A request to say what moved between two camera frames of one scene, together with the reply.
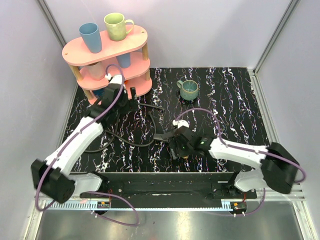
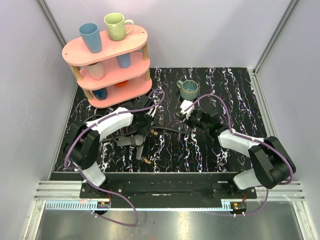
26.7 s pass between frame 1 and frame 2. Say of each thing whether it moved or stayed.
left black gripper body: moved
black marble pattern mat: stayed
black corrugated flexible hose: moved
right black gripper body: moved
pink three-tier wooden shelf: stayed
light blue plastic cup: stayed
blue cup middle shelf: stayed
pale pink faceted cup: stayed
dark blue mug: stayed
